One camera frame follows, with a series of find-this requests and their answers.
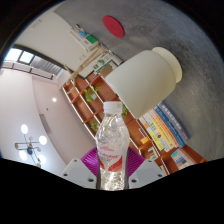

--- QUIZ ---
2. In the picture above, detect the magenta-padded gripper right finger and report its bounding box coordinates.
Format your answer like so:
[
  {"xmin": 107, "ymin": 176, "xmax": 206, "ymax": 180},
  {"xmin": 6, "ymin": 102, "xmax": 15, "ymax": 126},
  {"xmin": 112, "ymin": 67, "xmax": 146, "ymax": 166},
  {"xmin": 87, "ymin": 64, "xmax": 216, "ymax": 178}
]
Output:
[{"xmin": 125, "ymin": 146, "xmax": 167, "ymax": 190}]

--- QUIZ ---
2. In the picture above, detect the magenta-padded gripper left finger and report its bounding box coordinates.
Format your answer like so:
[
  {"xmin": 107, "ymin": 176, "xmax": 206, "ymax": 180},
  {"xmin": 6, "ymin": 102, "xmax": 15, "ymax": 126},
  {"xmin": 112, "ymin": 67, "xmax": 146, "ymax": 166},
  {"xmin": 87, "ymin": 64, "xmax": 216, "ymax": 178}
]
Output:
[{"xmin": 60, "ymin": 147, "xmax": 101, "ymax": 190}]

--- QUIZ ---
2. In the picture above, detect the clear plastic water bottle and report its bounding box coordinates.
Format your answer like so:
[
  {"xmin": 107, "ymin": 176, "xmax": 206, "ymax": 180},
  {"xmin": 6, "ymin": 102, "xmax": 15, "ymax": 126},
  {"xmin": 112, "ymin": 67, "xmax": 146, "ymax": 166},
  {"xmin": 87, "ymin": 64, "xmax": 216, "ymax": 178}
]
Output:
[{"xmin": 95, "ymin": 101, "xmax": 131, "ymax": 191}]

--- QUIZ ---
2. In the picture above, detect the stack of colourful books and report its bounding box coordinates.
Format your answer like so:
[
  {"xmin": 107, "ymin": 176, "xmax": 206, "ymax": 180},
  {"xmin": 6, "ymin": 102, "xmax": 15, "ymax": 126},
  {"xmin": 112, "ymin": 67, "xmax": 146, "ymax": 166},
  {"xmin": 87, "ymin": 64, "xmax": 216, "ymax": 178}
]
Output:
[{"xmin": 137, "ymin": 101, "xmax": 192, "ymax": 153}]

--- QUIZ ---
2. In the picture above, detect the multi-bulb ceiling lamp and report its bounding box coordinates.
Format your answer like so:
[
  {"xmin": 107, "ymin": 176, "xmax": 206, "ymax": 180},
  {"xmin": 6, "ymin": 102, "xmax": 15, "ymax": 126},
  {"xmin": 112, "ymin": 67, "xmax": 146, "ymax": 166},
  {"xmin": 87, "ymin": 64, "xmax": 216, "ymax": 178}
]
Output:
[{"xmin": 13, "ymin": 123, "xmax": 49, "ymax": 168}]

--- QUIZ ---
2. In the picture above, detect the wooden shelf unit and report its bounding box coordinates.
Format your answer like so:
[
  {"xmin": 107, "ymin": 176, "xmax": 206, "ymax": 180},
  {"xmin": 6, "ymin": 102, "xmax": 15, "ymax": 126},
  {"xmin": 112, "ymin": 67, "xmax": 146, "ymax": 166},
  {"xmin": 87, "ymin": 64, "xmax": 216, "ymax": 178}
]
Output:
[{"xmin": 61, "ymin": 71, "xmax": 208, "ymax": 177}]

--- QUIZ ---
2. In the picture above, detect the tan chair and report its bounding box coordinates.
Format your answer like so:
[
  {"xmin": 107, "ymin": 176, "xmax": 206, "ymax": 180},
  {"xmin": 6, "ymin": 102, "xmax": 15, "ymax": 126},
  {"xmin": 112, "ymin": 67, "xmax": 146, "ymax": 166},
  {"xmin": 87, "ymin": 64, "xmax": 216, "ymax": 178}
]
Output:
[{"xmin": 98, "ymin": 64, "xmax": 115, "ymax": 80}]

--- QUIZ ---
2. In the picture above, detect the wooden artist mannequin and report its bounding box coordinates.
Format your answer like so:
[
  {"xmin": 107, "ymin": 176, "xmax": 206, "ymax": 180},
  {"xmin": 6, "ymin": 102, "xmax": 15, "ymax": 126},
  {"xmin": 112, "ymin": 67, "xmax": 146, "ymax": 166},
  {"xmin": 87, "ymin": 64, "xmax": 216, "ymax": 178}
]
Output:
[{"xmin": 64, "ymin": 45, "xmax": 112, "ymax": 87}]

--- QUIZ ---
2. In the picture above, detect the green and white box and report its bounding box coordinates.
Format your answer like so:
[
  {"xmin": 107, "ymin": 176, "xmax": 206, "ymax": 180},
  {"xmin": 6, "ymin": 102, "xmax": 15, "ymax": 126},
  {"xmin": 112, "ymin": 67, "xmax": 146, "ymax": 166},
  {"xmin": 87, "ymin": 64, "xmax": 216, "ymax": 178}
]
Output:
[{"xmin": 91, "ymin": 57, "xmax": 115, "ymax": 73}]

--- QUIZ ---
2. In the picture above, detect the window with grey curtain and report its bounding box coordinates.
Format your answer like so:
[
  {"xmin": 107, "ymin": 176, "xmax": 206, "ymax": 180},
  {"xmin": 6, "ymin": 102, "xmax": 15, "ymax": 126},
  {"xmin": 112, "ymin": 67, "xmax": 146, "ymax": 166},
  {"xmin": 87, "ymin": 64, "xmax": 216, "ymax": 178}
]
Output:
[{"xmin": 0, "ymin": 46, "xmax": 65, "ymax": 81}]

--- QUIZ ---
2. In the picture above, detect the stack of white boxes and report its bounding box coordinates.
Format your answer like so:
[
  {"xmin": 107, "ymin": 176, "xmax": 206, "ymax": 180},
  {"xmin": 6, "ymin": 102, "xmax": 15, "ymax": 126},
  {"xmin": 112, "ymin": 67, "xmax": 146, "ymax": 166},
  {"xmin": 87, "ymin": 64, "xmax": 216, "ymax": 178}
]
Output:
[{"xmin": 68, "ymin": 23, "xmax": 100, "ymax": 52}]

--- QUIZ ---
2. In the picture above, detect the flat round red coaster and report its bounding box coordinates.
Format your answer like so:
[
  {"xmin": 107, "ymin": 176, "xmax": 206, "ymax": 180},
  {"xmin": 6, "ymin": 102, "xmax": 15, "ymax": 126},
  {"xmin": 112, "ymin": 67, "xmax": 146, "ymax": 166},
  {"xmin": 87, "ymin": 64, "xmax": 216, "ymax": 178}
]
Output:
[{"xmin": 101, "ymin": 14, "xmax": 126, "ymax": 40}]

